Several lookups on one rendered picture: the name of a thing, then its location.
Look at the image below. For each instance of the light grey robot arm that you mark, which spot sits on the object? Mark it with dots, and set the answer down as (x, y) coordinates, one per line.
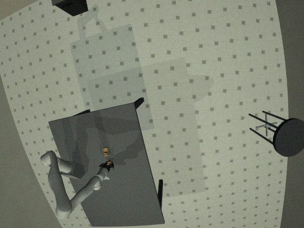
(64, 206)

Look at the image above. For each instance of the tan rectangular tray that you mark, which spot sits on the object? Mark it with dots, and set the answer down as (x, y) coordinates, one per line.
(105, 149)

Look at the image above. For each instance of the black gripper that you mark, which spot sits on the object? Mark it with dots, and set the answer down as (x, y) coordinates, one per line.
(108, 167)

